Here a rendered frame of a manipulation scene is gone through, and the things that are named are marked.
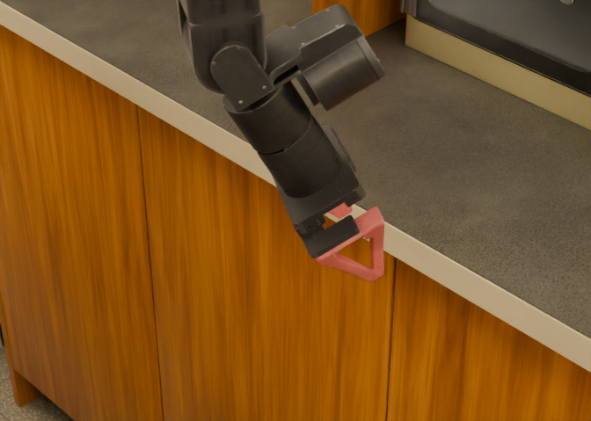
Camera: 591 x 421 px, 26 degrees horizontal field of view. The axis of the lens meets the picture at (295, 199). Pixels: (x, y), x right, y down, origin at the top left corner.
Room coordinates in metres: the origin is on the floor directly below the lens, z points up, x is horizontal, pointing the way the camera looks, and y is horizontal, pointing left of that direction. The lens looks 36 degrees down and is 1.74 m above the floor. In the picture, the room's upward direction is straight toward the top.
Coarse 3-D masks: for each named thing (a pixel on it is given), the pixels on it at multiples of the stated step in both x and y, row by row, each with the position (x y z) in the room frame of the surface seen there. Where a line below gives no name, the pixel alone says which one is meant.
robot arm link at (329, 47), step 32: (288, 32) 0.91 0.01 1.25; (320, 32) 0.90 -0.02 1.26; (352, 32) 0.90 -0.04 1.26; (224, 64) 0.85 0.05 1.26; (256, 64) 0.86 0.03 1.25; (288, 64) 0.88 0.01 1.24; (320, 64) 0.89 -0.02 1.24; (352, 64) 0.89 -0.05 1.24; (256, 96) 0.85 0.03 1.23; (320, 96) 0.88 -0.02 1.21
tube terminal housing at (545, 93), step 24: (408, 24) 1.45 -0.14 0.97; (432, 48) 1.42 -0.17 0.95; (456, 48) 1.40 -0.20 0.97; (480, 48) 1.37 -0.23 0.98; (480, 72) 1.37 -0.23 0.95; (504, 72) 1.34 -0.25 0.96; (528, 72) 1.32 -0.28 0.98; (528, 96) 1.32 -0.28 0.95; (552, 96) 1.29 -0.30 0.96; (576, 96) 1.27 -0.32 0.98; (576, 120) 1.27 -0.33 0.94
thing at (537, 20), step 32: (448, 0) 1.40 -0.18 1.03; (480, 0) 1.36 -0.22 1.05; (512, 0) 1.33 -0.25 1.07; (544, 0) 1.30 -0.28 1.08; (448, 32) 1.39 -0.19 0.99; (480, 32) 1.36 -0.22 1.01; (512, 32) 1.33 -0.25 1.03; (544, 32) 1.29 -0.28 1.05; (576, 32) 1.26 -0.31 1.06; (544, 64) 1.29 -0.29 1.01; (576, 64) 1.26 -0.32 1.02
